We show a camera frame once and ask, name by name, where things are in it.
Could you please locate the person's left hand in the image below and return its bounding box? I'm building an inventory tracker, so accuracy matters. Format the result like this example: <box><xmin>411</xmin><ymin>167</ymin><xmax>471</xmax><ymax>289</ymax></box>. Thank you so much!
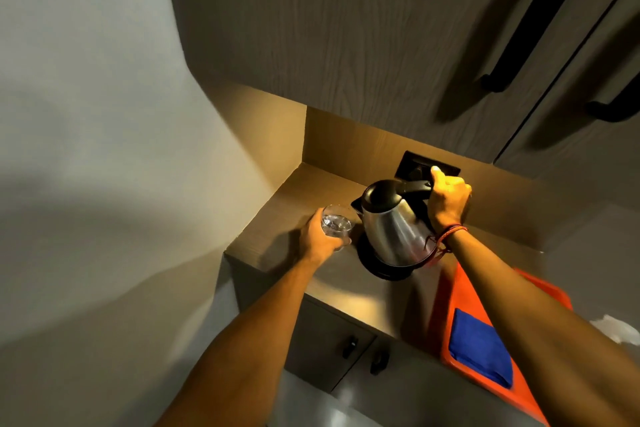
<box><xmin>299</xmin><ymin>207</ymin><xmax>353</xmax><ymax>266</ymax></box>

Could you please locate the person's right hand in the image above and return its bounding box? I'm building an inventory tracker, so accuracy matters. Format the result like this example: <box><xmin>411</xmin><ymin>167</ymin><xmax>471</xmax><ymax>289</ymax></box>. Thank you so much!
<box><xmin>426</xmin><ymin>165</ymin><xmax>473</xmax><ymax>235</ymax></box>

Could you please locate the clear drinking glass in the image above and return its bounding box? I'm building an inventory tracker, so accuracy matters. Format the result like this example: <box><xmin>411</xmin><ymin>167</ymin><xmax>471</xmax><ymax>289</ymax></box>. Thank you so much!
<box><xmin>320</xmin><ymin>204</ymin><xmax>358</xmax><ymax>252</ymax></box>

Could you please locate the stainless steel electric kettle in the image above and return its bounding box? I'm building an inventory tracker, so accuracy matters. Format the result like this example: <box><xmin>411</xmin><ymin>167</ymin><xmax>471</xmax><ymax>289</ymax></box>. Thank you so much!
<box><xmin>351</xmin><ymin>179</ymin><xmax>441</xmax><ymax>268</ymax></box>

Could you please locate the person's right forearm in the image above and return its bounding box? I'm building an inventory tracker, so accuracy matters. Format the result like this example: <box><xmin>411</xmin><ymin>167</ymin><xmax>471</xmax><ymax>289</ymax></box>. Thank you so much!
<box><xmin>442</xmin><ymin>228</ymin><xmax>640</xmax><ymax>427</ymax></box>

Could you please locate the person's left forearm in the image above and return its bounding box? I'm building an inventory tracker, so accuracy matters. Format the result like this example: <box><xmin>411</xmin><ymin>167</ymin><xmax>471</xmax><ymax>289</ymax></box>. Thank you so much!
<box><xmin>156</xmin><ymin>256</ymin><xmax>326</xmax><ymax>427</ymax></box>

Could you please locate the black kettle base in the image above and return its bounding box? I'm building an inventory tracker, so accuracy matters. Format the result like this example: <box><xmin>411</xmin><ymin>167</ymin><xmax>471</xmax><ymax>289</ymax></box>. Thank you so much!
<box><xmin>356</xmin><ymin>241</ymin><xmax>441</xmax><ymax>282</ymax></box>

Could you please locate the grey lower cabinet door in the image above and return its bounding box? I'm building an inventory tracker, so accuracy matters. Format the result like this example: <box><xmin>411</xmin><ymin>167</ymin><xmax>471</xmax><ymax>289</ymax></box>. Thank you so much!
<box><xmin>284</xmin><ymin>294</ymin><xmax>377</xmax><ymax>394</ymax></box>
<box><xmin>330</xmin><ymin>334</ymin><xmax>543</xmax><ymax>427</ymax></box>

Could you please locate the grey cabinet door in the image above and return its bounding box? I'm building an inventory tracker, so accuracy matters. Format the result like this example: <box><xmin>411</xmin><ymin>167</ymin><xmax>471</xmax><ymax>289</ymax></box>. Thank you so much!
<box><xmin>159</xmin><ymin>0</ymin><xmax>640</xmax><ymax>164</ymax></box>
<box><xmin>284</xmin><ymin>294</ymin><xmax>377</xmax><ymax>394</ymax></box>
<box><xmin>495</xmin><ymin>0</ymin><xmax>640</xmax><ymax>215</ymax></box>
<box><xmin>330</xmin><ymin>334</ymin><xmax>543</xmax><ymax>427</ymax></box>

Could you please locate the grey upper cabinet door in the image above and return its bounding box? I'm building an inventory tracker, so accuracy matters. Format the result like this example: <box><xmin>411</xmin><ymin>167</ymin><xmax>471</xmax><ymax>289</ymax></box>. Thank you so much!
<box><xmin>495</xmin><ymin>0</ymin><xmax>640</xmax><ymax>215</ymax></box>
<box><xmin>159</xmin><ymin>0</ymin><xmax>640</xmax><ymax>164</ymax></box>

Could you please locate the orange tray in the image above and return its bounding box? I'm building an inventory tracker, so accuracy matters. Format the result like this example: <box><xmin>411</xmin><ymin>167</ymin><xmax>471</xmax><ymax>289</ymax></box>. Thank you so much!
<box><xmin>439</xmin><ymin>262</ymin><xmax>574</xmax><ymax>426</ymax></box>

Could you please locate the blue folded cloth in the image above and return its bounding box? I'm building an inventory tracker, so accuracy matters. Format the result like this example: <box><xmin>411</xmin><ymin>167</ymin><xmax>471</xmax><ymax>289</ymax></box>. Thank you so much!
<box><xmin>448</xmin><ymin>308</ymin><xmax>515</xmax><ymax>390</ymax></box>

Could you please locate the white crumpled cloth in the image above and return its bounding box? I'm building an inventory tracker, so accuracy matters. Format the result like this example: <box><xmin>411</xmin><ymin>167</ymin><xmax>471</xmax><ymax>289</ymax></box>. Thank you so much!
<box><xmin>589</xmin><ymin>314</ymin><xmax>640</xmax><ymax>347</ymax></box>

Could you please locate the black wall socket plate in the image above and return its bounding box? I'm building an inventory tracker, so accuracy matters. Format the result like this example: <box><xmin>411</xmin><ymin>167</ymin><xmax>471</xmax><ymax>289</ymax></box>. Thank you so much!
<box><xmin>394</xmin><ymin>150</ymin><xmax>462</xmax><ymax>183</ymax></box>

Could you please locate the red string wrist bracelet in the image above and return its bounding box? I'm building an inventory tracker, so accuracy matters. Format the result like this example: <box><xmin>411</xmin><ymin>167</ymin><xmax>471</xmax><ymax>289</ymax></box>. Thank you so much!
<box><xmin>424</xmin><ymin>225</ymin><xmax>469</xmax><ymax>262</ymax></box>

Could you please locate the long black cabinet handle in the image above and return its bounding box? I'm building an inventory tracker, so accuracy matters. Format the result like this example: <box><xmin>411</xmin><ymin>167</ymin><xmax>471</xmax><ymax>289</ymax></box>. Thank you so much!
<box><xmin>585</xmin><ymin>72</ymin><xmax>640</xmax><ymax>123</ymax></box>
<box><xmin>480</xmin><ymin>0</ymin><xmax>603</xmax><ymax>93</ymax></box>

